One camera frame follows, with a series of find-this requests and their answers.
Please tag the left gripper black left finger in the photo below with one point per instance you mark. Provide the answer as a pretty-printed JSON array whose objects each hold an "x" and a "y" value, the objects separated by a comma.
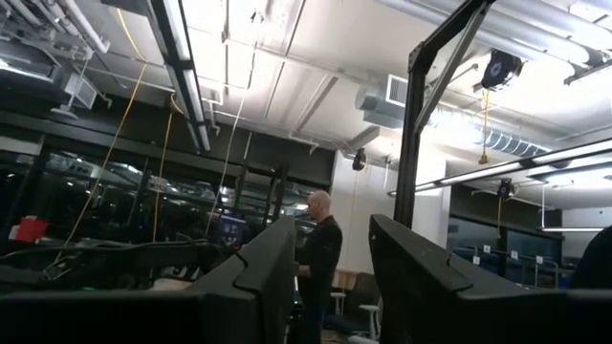
[{"x": 167, "y": 317}]

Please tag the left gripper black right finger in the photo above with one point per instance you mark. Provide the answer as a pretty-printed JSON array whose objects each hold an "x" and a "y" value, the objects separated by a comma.
[{"x": 478, "y": 317}]

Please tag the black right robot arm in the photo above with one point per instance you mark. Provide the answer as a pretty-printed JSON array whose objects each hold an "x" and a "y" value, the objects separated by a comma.
[{"x": 119, "y": 260}]

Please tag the LED light bar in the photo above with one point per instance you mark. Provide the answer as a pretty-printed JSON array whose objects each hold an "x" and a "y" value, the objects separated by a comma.
[
  {"x": 502, "y": 168},
  {"x": 184, "y": 71}
]

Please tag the red box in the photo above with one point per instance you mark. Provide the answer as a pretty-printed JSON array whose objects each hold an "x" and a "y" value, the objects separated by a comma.
[{"x": 29, "y": 229}]

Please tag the person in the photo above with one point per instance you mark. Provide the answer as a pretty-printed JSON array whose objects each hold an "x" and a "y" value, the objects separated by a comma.
[{"x": 322, "y": 253}]

